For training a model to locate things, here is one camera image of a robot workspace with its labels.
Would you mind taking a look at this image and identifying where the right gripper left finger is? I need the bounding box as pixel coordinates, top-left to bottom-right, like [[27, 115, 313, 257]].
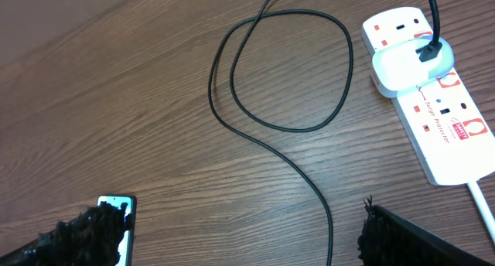
[[1, 203, 124, 266]]

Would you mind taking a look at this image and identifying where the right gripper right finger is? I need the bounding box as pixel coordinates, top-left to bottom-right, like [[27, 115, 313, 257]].
[[357, 197, 494, 266]]

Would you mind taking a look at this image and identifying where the Samsung Galaxy smartphone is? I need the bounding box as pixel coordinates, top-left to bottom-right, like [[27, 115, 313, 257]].
[[97, 195, 137, 266]]

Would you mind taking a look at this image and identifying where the white charger plug adapter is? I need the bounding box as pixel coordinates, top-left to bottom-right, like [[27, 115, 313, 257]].
[[372, 36, 455, 98]]

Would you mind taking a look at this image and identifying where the white power strip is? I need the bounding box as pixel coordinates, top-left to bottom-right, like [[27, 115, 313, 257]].
[[361, 7, 494, 186]]

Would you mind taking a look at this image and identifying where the white power strip cord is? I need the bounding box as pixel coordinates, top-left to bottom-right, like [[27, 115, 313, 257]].
[[466, 180, 495, 246]]

